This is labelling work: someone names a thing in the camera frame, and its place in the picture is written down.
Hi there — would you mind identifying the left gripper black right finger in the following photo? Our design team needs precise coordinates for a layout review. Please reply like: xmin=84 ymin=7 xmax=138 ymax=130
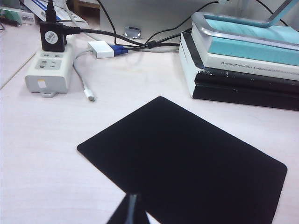
xmin=127 ymin=194 xmax=152 ymax=224

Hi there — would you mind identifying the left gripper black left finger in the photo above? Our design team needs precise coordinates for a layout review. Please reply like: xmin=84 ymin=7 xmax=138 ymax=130
xmin=106 ymin=193 xmax=133 ymax=224

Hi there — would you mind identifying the black mouse pad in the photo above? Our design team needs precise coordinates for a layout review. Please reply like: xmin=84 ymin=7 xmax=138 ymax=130
xmin=76 ymin=96 xmax=288 ymax=224

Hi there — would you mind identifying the white power strip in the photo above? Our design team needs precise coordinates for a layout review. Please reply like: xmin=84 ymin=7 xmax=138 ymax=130
xmin=24 ymin=43 xmax=73 ymax=98

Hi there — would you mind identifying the white book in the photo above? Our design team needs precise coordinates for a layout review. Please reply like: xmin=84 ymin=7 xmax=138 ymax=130
xmin=191 ymin=22 xmax=299 ymax=76

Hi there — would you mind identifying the small silver round object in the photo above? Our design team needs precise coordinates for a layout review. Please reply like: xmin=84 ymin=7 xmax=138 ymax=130
xmin=123 ymin=26 xmax=142 ymax=39

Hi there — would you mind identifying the black power adapter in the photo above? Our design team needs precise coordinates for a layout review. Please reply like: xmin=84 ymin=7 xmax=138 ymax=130
xmin=38 ymin=21 xmax=68 ymax=52

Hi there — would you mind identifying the silver monitor stand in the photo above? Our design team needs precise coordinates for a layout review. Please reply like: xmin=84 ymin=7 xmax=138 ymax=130
xmin=191 ymin=0 xmax=299 ymax=51

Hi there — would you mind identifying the black plug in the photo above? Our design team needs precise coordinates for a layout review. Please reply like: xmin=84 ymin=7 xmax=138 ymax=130
xmin=44 ymin=0 xmax=57 ymax=23

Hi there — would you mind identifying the green box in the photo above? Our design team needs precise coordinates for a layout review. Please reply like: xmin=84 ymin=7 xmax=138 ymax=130
xmin=0 ymin=6 xmax=38 ymax=26

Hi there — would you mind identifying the blue VGA plug cable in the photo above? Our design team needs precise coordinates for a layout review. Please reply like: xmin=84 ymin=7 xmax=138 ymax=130
xmin=111 ymin=39 xmax=182 ymax=56

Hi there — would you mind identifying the white dongle with cable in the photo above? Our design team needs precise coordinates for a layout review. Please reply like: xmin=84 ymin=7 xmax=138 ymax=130
xmin=72 ymin=41 xmax=115 ymax=103

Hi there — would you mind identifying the thick black adapter cable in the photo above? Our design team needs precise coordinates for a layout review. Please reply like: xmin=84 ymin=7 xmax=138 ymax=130
xmin=63 ymin=26 xmax=150 ymax=49

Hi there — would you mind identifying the thin black cable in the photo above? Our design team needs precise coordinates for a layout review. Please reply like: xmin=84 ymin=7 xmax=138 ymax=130
xmin=146 ymin=0 xmax=221 ymax=45
xmin=97 ymin=0 xmax=117 ymax=45

